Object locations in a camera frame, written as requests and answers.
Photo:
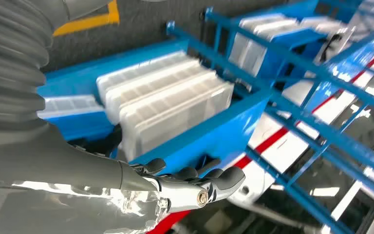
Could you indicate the white plastic tray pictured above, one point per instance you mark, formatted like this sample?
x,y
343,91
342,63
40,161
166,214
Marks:
x,y
174,92
154,81
180,119
142,68
322,24
258,42

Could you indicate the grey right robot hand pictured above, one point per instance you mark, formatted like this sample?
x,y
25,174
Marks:
x,y
61,181

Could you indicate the red barrier belt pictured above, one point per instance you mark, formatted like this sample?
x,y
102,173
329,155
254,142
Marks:
x,y
272,140

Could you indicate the blue plastic crate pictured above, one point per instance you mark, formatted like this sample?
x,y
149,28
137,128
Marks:
x,y
77,126

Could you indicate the blue metal shelf rack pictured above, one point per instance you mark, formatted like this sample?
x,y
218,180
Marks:
x,y
87,76
298,38

